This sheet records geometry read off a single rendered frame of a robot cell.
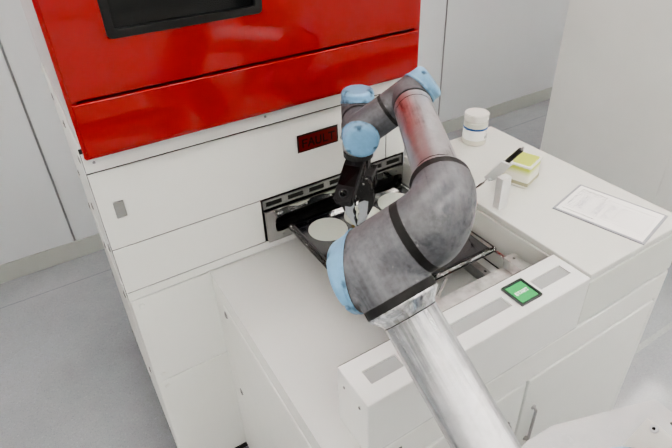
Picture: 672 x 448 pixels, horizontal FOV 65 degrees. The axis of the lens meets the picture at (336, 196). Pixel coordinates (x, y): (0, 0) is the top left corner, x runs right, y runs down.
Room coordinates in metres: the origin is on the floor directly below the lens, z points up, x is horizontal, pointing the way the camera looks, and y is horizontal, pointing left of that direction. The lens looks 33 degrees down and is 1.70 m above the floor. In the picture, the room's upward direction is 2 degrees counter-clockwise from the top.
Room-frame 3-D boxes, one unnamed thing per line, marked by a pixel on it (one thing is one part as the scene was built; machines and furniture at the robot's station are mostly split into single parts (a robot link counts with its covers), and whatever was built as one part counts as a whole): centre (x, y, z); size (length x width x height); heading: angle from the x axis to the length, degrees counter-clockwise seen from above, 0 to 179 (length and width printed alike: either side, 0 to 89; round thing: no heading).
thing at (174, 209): (1.14, 0.16, 1.02); 0.82 x 0.03 x 0.40; 120
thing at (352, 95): (1.10, -0.06, 1.21); 0.09 x 0.08 x 0.11; 179
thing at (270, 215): (1.22, -0.01, 0.89); 0.44 x 0.02 x 0.10; 120
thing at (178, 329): (1.44, 0.33, 0.41); 0.82 x 0.71 x 0.82; 120
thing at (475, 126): (1.41, -0.42, 1.01); 0.07 x 0.07 x 0.10
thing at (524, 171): (1.18, -0.48, 1.00); 0.07 x 0.07 x 0.07; 48
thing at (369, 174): (1.11, -0.06, 1.05); 0.09 x 0.08 x 0.12; 161
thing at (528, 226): (1.16, -0.51, 0.89); 0.62 x 0.35 x 0.14; 30
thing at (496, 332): (0.70, -0.25, 0.89); 0.55 x 0.09 x 0.14; 120
